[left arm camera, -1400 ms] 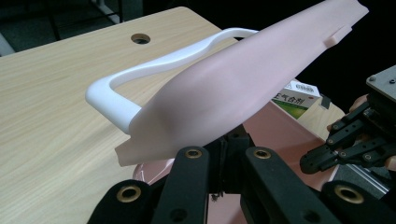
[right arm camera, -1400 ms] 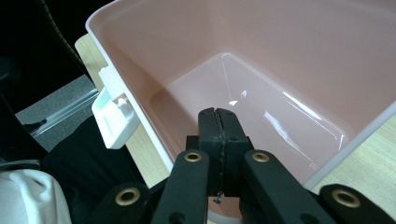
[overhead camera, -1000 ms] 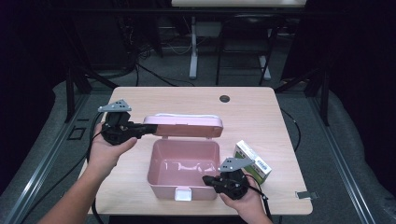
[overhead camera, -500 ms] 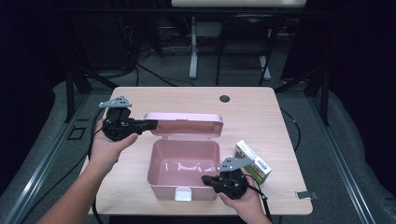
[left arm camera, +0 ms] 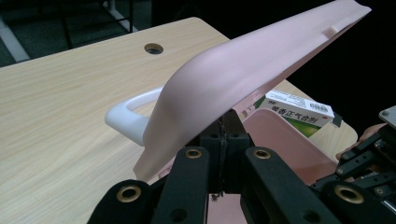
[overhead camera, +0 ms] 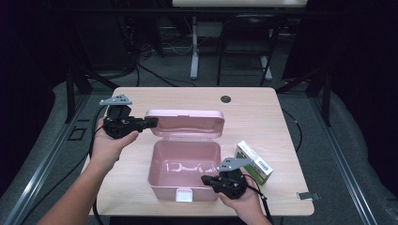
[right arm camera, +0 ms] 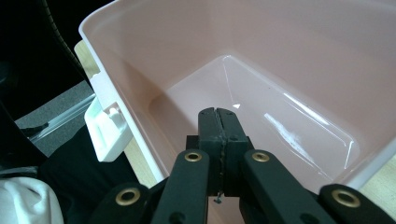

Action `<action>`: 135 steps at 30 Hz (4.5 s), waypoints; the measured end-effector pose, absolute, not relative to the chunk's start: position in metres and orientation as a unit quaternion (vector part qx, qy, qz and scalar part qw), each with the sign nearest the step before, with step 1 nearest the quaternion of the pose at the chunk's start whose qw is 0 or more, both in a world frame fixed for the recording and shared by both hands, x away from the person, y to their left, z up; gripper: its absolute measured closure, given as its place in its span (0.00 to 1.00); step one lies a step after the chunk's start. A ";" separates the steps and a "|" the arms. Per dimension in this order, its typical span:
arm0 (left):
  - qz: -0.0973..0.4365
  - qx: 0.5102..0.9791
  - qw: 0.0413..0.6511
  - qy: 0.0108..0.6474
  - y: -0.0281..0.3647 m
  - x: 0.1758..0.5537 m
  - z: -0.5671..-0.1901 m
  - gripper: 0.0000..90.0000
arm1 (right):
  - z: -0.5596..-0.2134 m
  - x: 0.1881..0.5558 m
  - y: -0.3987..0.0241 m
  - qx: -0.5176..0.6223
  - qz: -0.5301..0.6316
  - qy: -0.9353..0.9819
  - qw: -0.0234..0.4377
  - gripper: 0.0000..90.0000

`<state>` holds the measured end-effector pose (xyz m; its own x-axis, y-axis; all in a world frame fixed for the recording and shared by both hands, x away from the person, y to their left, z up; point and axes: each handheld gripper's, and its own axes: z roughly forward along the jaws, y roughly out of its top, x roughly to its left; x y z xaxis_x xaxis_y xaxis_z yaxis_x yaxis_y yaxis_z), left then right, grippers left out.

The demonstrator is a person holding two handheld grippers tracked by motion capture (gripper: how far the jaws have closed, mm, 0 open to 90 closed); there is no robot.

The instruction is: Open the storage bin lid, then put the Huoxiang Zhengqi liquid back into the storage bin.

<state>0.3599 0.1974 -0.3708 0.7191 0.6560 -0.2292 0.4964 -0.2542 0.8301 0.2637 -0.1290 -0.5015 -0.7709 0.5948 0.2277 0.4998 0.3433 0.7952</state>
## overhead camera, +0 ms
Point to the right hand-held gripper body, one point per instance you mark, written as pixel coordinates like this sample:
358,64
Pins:
233,186

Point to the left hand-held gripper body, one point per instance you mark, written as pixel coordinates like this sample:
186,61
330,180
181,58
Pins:
119,125

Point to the pink storage box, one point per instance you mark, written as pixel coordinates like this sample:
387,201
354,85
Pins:
184,156

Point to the white green medicine box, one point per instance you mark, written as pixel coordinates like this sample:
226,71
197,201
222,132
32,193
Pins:
258,162

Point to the person's right hand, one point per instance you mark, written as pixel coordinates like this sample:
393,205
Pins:
248,204

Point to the person's left hand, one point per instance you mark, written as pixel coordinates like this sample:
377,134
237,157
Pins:
106,150

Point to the black metal stand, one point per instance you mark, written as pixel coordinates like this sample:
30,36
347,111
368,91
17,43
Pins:
326,97
70,93

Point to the grey tape strip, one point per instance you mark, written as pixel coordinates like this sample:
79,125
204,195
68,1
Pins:
308,196

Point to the black table grommet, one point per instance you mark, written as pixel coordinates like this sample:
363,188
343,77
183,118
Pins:
225,99

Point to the white background desk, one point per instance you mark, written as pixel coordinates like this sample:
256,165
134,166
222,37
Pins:
194,47

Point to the black chair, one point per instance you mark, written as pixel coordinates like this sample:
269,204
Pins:
247,22

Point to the aluminium floor rail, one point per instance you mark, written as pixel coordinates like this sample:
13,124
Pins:
341,162
47,162

